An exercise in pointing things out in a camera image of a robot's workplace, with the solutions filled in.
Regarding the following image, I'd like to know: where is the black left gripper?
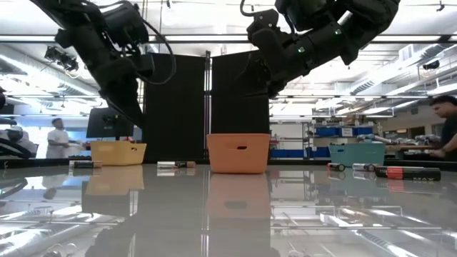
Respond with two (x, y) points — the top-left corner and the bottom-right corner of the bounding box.
(89, 56), (146, 130)

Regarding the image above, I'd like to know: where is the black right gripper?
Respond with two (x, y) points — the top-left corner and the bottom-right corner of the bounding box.
(249, 24), (349, 100)

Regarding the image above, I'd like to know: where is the black battery pale end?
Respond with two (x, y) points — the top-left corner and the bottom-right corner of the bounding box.
(69, 160), (103, 170)

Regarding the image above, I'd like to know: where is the copper black Duracell battery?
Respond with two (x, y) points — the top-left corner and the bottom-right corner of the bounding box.
(156, 161), (197, 169)

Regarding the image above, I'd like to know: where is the silver Energizer battery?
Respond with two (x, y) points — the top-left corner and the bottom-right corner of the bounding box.
(352, 163), (380, 173)

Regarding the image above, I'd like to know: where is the black computer monitor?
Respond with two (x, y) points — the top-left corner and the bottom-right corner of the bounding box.
(86, 106), (136, 141)

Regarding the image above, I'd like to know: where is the yellow plastic bin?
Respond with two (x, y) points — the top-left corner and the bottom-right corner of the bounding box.
(90, 140), (148, 166)

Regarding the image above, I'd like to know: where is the person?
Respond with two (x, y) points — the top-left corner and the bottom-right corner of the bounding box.
(427, 95), (457, 162)
(45, 118), (71, 160)

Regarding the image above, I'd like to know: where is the orange plastic bin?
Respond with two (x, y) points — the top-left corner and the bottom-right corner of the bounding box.
(206, 133), (271, 175)

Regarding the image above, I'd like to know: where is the teal plastic bin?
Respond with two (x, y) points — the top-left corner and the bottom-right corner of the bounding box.
(328, 143), (387, 168)

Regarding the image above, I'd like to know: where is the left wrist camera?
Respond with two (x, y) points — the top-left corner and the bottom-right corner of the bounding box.
(136, 52), (156, 79)

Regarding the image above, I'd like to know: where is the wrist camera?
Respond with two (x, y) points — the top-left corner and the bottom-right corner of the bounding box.
(136, 52), (156, 79)
(246, 9), (281, 39)

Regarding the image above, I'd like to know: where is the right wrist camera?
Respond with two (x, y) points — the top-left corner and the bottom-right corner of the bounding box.
(246, 9), (281, 39)

